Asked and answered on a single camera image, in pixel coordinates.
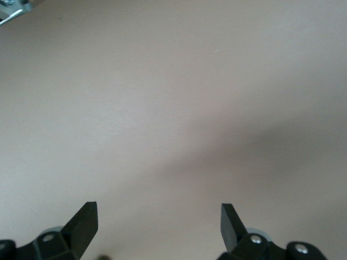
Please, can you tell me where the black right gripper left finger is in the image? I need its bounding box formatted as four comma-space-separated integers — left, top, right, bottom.
0, 201, 99, 260

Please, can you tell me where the brown table cover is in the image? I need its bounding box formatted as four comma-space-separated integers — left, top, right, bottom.
0, 0, 347, 260

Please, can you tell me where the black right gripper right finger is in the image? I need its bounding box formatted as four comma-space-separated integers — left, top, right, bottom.
216, 203, 325, 260

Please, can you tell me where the aluminium frame post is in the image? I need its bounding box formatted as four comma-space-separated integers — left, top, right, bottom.
0, 0, 34, 26

